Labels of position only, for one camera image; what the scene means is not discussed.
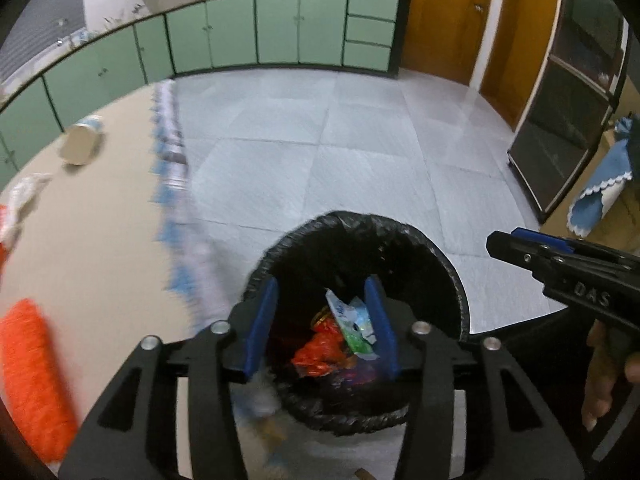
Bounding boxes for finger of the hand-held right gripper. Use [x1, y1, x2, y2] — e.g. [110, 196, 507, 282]
[511, 227, 640, 261]
[486, 230, 576, 286]

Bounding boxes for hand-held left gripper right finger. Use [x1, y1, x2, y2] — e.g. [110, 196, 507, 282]
[364, 275, 586, 480]

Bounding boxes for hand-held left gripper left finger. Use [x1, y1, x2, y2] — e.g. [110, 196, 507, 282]
[59, 277, 279, 480]

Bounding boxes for white green snack packet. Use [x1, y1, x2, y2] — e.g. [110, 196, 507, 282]
[325, 287, 379, 361]

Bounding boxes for red crinkled wrapper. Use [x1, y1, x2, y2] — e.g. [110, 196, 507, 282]
[292, 310, 351, 378]

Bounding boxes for black trash bin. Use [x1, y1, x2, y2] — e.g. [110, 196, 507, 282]
[242, 210, 471, 436]

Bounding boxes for person's right hand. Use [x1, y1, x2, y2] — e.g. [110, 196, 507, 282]
[582, 320, 619, 432]

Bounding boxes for blue scalloped cloth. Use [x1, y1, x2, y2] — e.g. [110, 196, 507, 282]
[567, 116, 640, 236]

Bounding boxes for black refrigerator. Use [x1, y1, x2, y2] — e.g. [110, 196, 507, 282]
[507, 0, 629, 224]

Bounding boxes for beige low table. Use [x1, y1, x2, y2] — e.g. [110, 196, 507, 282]
[0, 80, 281, 480]

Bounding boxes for paper cup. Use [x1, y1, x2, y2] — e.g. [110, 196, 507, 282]
[60, 116, 106, 167]

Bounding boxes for white crumpled tissue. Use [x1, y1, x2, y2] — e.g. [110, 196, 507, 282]
[2, 172, 53, 241]

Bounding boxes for green lower kitchen cabinets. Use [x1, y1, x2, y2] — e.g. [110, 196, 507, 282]
[0, 0, 412, 191]

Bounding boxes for grey window blind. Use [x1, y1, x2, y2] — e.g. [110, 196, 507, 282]
[0, 0, 87, 83]

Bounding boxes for wooden door in side wall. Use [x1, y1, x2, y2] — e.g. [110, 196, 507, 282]
[480, 0, 564, 132]

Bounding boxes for wooden door with handle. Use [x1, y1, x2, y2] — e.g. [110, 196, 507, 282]
[400, 0, 501, 87]

